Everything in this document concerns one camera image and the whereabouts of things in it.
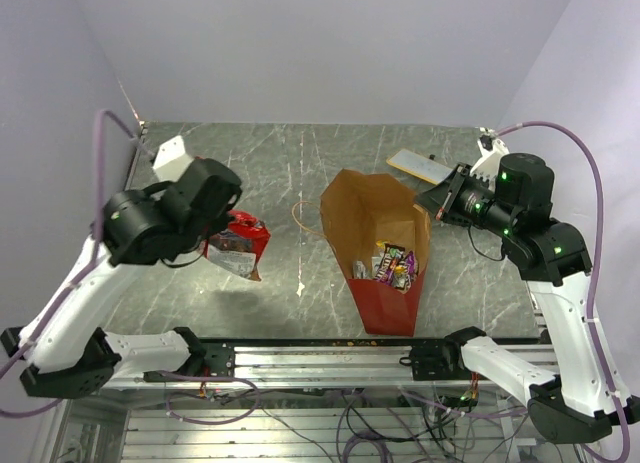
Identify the purple candy packet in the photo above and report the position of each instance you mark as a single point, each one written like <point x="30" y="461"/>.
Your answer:
<point x="405" y="272"/>

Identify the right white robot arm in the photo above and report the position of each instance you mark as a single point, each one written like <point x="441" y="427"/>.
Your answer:
<point x="581" y="402"/>

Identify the grey silver snack wrapper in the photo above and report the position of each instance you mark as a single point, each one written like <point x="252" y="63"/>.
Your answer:
<point x="360" y="270"/>

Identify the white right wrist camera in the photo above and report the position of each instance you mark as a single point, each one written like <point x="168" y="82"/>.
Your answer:
<point x="486" y="168"/>

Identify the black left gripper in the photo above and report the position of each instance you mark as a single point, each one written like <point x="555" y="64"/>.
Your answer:
<point x="218" y="224"/>

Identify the large red snack bag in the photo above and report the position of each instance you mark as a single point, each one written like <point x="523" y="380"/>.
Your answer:
<point x="239" y="248"/>

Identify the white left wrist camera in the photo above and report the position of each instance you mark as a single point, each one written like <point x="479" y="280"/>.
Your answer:
<point x="172" y="160"/>

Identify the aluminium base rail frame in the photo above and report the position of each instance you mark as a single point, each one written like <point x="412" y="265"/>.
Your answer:
<point x="296" y="400"/>

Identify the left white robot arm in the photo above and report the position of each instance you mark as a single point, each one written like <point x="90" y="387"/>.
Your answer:
<point x="68" y="355"/>

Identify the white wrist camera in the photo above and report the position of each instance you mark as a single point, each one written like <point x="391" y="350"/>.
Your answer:
<point x="172" y="160"/>
<point x="486" y="168"/>

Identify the red brown paper bag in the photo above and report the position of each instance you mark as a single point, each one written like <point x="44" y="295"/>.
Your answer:
<point x="356" y="211"/>

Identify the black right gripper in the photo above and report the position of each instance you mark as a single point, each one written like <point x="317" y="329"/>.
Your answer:
<point x="442" y="200"/>

